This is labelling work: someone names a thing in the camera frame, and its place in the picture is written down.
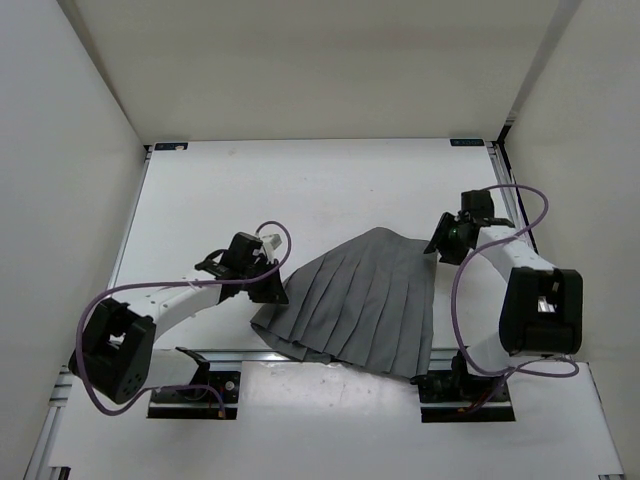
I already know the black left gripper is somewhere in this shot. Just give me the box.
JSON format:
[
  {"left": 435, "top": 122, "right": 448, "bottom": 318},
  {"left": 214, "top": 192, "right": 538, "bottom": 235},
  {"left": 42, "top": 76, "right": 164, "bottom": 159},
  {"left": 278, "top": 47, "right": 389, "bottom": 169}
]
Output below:
[{"left": 240, "top": 257, "right": 288, "bottom": 303}]

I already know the grey pleated skirt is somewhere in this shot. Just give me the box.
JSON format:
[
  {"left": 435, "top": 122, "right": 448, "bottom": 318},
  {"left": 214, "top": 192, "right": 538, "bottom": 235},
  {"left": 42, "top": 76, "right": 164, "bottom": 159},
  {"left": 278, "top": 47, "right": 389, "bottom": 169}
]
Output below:
[{"left": 251, "top": 227, "right": 437, "bottom": 379}]

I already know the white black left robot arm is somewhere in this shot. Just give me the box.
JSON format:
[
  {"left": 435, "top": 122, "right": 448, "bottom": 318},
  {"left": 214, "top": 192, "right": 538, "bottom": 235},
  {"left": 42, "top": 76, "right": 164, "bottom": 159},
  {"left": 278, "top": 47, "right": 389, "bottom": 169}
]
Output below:
[{"left": 68, "top": 230, "right": 292, "bottom": 416}]

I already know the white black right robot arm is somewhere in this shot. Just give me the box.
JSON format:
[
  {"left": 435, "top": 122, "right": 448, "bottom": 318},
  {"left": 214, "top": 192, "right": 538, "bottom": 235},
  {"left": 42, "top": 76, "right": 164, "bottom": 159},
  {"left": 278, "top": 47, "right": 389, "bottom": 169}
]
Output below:
[{"left": 425, "top": 187, "right": 584, "bottom": 400}]

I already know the blue label right corner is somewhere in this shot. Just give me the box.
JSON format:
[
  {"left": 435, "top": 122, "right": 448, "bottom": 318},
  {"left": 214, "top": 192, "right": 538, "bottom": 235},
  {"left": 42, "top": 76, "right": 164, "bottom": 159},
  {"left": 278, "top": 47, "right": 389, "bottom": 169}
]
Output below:
[{"left": 450, "top": 138, "right": 485, "bottom": 147}]

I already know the blue label corner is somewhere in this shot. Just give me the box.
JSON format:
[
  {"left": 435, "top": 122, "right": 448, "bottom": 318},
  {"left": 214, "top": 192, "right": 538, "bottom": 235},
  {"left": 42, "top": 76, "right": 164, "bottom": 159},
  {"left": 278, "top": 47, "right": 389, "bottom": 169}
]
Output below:
[
  {"left": 154, "top": 142, "right": 188, "bottom": 151},
  {"left": 450, "top": 138, "right": 485, "bottom": 147}
]

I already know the blue label left corner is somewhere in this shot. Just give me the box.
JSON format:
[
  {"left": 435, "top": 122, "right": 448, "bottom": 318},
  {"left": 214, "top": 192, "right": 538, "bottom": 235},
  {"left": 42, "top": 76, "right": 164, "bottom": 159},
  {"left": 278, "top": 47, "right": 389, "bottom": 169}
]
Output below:
[{"left": 154, "top": 142, "right": 188, "bottom": 151}]

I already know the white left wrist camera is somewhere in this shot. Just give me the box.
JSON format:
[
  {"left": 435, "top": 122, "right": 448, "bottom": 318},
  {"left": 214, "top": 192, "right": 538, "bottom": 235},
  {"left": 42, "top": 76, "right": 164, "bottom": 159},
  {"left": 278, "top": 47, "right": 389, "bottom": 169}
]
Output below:
[{"left": 259, "top": 234, "right": 282, "bottom": 257}]

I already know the aluminium frame rail right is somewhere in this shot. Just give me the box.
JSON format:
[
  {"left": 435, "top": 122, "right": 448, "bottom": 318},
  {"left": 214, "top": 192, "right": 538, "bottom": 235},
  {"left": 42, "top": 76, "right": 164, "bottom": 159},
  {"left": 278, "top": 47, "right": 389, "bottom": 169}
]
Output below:
[{"left": 487, "top": 141, "right": 529, "bottom": 229}]

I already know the aluminium frame rail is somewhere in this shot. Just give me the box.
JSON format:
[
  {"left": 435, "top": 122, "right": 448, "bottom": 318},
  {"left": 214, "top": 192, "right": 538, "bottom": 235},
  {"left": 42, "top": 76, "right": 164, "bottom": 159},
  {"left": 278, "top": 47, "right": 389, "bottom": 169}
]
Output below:
[
  {"left": 22, "top": 144, "right": 154, "bottom": 480},
  {"left": 487, "top": 141, "right": 529, "bottom": 229}
]

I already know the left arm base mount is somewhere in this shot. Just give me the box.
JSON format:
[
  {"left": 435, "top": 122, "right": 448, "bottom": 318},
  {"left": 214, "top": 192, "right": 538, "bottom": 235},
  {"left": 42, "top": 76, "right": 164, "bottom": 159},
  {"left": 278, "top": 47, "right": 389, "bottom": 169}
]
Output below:
[{"left": 144, "top": 347, "right": 241, "bottom": 406}]

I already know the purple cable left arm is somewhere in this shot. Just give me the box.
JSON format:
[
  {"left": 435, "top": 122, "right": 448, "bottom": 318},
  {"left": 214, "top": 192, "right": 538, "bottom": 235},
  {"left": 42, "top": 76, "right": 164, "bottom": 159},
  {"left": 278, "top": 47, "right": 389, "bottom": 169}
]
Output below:
[{"left": 79, "top": 221, "right": 294, "bottom": 416}]

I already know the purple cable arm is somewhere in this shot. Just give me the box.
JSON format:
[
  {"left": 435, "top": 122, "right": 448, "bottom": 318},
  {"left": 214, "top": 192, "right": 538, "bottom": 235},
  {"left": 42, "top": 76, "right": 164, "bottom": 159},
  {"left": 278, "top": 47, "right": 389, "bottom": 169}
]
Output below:
[
  {"left": 79, "top": 221, "right": 294, "bottom": 416},
  {"left": 452, "top": 183, "right": 581, "bottom": 377}
]

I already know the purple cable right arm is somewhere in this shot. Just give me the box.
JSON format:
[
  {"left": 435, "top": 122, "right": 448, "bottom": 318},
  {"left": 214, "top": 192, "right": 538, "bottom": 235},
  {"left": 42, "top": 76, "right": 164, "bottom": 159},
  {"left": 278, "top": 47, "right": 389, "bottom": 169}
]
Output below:
[{"left": 452, "top": 183, "right": 581, "bottom": 377}]

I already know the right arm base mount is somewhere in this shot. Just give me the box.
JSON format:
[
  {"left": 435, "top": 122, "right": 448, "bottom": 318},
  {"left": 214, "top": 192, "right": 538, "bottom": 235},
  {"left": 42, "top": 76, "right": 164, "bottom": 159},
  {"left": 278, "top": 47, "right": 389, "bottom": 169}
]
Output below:
[{"left": 409, "top": 352, "right": 511, "bottom": 411}]

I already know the aluminium frame rail left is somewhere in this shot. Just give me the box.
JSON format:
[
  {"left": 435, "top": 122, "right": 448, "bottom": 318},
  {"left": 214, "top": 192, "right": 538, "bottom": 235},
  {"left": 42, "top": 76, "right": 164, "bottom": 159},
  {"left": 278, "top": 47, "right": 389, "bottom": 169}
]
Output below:
[{"left": 22, "top": 144, "right": 154, "bottom": 480}]

